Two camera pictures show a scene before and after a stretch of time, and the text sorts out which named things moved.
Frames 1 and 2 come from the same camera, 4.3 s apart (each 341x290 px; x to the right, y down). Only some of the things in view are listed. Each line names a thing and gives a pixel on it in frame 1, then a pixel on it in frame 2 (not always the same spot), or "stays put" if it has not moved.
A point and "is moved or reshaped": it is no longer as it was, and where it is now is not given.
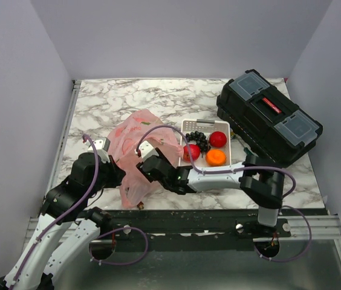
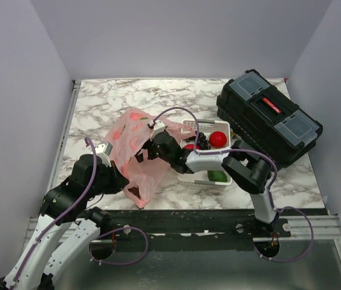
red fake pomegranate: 217,139 stays put
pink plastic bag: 123,137 is moved or reshaped
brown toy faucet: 140,205 to 135,191
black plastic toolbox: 271,127 stays put
